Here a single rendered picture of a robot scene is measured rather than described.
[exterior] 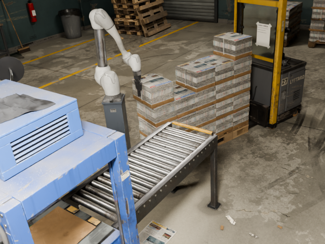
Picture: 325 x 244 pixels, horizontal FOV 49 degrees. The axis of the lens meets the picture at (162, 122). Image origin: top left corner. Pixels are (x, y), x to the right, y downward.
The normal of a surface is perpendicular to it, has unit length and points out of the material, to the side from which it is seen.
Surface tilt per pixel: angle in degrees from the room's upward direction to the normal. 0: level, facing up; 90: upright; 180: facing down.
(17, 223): 90
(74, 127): 90
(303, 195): 0
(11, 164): 90
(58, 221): 0
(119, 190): 90
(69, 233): 0
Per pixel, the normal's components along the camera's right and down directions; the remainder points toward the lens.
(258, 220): -0.07, -0.88
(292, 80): 0.57, 0.34
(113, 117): -0.05, 0.47
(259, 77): -0.82, 0.32
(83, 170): 0.81, 0.22
